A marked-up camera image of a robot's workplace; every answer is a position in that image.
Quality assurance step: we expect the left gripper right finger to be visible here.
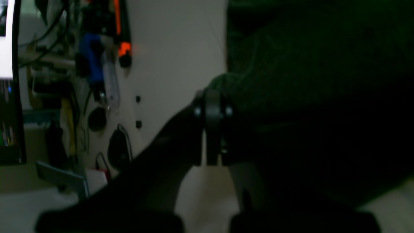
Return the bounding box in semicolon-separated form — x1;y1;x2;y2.
213;91;381;233

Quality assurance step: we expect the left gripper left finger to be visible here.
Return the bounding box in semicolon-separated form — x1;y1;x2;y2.
36;94;204;233

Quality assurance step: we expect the dark green t-shirt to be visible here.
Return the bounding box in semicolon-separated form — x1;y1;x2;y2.
210;0;413;207

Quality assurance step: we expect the blue box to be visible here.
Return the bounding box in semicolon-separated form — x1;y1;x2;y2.
75;33;105;86

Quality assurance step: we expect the orange black utility knife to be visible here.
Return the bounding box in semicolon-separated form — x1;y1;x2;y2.
113;0;133;68

